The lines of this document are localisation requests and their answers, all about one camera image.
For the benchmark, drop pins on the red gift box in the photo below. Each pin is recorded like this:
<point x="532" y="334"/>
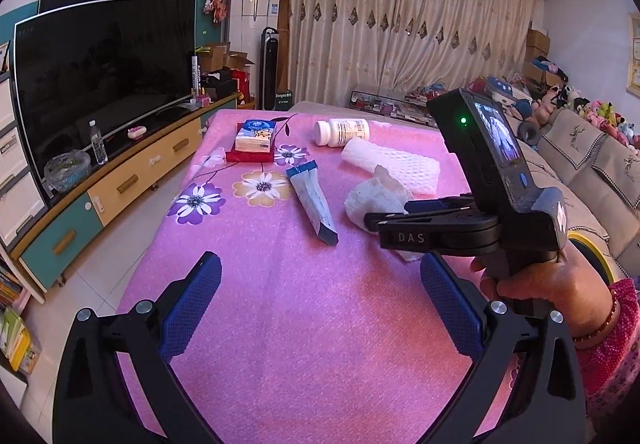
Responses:
<point x="242" y="85"/>

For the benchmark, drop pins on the beige covered sofa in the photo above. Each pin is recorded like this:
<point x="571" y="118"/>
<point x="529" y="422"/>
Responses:
<point x="575" y="174"/>

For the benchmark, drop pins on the person's right hand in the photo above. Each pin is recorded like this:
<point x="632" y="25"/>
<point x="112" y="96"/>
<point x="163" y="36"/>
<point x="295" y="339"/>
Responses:
<point x="555" y="284"/>

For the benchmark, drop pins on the white drawer unit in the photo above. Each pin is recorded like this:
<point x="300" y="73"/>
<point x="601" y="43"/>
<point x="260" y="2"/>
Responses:
<point x="20" y="164"/>

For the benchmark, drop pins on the blue white squeeze tube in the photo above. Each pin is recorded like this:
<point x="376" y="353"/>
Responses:
<point x="310" y="199"/>

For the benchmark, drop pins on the clear water bottle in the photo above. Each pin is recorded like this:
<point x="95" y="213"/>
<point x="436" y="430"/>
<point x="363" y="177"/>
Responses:
<point x="99" y="144"/>

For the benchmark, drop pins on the beige patterned curtain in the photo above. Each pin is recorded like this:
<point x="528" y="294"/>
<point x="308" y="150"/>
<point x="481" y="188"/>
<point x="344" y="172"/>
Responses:
<point x="400" y="14"/>

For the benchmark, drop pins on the pink floral tablecloth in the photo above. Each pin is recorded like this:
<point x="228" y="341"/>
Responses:
<point x="300" y="299"/>

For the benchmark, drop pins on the white tissue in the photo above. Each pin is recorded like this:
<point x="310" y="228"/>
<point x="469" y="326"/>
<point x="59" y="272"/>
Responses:
<point x="372" y="199"/>

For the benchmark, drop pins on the white standing air conditioner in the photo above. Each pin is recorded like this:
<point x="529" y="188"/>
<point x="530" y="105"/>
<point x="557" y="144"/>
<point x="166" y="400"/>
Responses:
<point x="252" y="14"/>

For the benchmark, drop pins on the row of plush toys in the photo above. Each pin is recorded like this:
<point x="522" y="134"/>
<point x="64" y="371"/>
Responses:
<point x="590" y="109"/>

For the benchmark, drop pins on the teal and yellow TV cabinet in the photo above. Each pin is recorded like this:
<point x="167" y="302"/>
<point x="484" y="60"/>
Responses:
<point x="125" y="184"/>

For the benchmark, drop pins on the small pink white object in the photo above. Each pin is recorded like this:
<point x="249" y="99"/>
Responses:
<point x="136" y="132"/>

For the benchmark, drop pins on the translucent white plastic bottle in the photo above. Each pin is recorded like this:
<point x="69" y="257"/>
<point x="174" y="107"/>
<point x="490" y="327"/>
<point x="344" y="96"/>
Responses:
<point x="345" y="131"/>

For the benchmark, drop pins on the black box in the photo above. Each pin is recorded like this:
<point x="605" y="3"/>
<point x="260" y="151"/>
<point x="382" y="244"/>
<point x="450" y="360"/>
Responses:
<point x="219" y="85"/>

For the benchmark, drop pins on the dark labelled box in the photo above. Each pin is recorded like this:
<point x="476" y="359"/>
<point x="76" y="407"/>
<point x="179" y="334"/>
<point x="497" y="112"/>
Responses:
<point x="284" y="101"/>

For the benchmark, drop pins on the grey neck pillow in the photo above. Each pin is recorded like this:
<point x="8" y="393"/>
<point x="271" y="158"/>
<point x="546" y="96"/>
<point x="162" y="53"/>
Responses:
<point x="530" y="131"/>

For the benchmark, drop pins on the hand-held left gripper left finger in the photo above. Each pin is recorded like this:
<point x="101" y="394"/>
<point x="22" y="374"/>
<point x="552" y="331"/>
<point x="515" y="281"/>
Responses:
<point x="195" y="304"/>

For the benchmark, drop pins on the open cardboard boxes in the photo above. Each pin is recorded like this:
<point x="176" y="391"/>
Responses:
<point x="222" y="56"/>

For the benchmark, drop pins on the stack of colourful books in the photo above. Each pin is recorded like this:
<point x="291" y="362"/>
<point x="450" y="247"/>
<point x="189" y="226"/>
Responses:
<point x="17" y="324"/>

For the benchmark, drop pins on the glass display table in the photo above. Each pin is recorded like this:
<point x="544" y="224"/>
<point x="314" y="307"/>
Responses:
<point x="390" y="106"/>

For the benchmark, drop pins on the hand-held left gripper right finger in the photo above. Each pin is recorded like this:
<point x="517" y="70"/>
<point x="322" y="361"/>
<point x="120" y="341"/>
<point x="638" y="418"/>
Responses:
<point x="450" y="304"/>

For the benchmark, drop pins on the framed flower painting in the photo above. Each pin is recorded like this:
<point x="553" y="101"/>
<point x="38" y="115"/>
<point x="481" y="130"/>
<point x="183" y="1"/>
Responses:
<point x="634" y="54"/>

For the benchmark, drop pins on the white printed tube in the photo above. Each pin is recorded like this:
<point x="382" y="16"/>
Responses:
<point x="196" y="76"/>

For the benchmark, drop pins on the clear plastic bag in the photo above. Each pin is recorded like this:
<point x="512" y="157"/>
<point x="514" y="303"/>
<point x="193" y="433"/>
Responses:
<point x="67" y="171"/>

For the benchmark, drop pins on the black tower fan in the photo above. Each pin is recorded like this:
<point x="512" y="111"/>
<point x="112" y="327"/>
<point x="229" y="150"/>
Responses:
<point x="269" y="69"/>

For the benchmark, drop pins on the stack of cardboard boxes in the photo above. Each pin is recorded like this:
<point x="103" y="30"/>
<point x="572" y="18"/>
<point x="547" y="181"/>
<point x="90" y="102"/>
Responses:
<point x="536" y="51"/>

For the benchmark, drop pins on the red flat packet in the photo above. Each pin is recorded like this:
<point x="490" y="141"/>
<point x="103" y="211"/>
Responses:
<point x="247" y="157"/>

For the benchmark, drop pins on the white foam fruit net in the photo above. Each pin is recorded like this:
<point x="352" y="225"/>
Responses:
<point x="400" y="166"/>

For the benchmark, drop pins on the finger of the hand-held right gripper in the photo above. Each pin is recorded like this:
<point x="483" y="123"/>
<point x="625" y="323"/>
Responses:
<point x="440" y="205"/>
<point x="400" y="218"/>

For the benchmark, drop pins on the blue tissue pack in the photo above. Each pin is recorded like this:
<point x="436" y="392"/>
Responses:
<point x="255" y="136"/>

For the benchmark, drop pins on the large curved black television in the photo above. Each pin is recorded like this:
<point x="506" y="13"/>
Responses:
<point x="100" y="84"/>

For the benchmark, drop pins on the person's right forearm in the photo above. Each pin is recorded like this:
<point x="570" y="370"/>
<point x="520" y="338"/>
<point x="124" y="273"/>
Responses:
<point x="615" y="354"/>

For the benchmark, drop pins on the blue star-print bag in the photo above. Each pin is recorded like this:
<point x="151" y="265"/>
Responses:
<point x="499" y="88"/>

